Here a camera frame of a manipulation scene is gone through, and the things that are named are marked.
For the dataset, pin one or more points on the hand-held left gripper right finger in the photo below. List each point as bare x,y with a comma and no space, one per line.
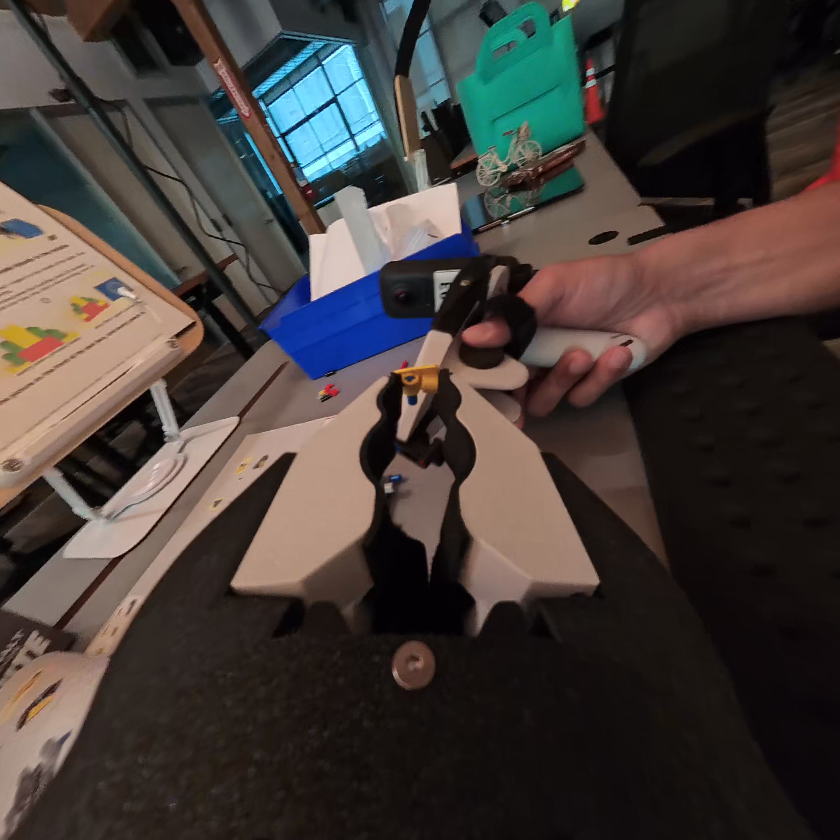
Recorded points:
525,518

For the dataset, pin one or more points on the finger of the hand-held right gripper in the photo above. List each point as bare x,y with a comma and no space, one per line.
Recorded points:
436,351

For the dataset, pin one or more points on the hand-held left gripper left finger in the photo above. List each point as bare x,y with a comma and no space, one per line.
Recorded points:
315,518

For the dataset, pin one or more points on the yellow lego piece blue pin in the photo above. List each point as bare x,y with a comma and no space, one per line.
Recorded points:
423,377

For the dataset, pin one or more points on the person's right forearm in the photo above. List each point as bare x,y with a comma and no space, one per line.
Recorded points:
741,262

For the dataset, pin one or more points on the lego instruction booklet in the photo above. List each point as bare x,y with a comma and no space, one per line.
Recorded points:
275,446

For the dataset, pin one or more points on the small red yellow lego cluster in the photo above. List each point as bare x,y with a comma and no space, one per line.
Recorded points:
327,392

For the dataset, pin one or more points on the lego set box yellow car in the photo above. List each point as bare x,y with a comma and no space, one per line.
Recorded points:
26,649

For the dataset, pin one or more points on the person's right hand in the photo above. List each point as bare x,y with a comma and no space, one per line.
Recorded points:
590,295

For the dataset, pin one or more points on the blue plastic bin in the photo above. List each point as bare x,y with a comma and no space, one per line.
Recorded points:
348,328

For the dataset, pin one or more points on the brown wooden model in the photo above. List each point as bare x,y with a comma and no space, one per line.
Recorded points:
558,161

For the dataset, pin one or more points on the teal tote bag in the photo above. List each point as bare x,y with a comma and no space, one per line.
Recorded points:
525,85

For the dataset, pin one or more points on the orange traffic cone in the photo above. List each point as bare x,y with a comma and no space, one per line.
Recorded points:
594,98

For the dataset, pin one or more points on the wooden board with instruction sheet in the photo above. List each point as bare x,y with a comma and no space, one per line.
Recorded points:
98,328

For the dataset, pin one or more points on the black mesh chair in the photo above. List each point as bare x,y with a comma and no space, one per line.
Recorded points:
689,85

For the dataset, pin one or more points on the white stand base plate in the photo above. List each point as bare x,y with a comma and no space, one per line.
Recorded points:
164,472

